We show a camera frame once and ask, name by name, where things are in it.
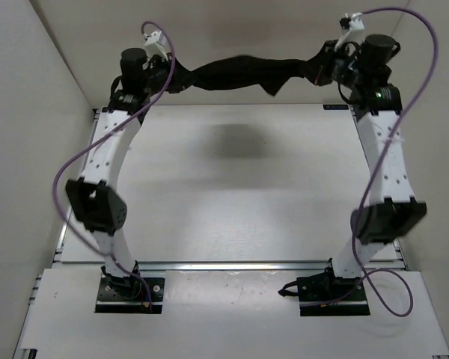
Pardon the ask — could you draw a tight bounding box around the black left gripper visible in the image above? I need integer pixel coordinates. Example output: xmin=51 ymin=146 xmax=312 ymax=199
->
xmin=146 ymin=50 xmax=200 ymax=92

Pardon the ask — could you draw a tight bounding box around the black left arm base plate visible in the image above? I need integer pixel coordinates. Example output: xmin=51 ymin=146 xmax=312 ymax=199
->
xmin=94 ymin=266 xmax=165 ymax=314

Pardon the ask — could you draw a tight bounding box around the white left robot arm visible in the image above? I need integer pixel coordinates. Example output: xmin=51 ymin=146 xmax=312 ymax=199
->
xmin=65 ymin=48 xmax=177 ymax=298

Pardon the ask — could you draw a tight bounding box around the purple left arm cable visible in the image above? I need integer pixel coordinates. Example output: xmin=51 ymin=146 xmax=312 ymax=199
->
xmin=52 ymin=21 xmax=177 ymax=311

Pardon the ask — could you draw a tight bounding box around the black skirt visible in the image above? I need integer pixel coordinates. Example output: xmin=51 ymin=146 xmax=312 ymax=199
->
xmin=167 ymin=55 xmax=320 ymax=96

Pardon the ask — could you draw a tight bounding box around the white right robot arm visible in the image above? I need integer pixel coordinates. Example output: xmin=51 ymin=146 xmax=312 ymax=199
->
xmin=314 ymin=34 xmax=427 ymax=300

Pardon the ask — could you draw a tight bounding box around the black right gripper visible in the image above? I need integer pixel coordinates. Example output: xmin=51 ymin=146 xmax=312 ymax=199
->
xmin=299 ymin=43 xmax=366 ymax=91

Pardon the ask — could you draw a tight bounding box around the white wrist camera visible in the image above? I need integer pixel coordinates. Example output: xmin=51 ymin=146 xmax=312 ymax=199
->
xmin=144 ymin=31 xmax=169 ymax=61
xmin=335 ymin=13 xmax=365 ymax=52

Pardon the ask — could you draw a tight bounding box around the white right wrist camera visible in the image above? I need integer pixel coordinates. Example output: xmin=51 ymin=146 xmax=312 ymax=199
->
xmin=335 ymin=13 xmax=365 ymax=52

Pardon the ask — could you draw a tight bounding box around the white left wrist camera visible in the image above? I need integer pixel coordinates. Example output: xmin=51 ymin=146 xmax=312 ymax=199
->
xmin=144 ymin=31 xmax=169 ymax=61

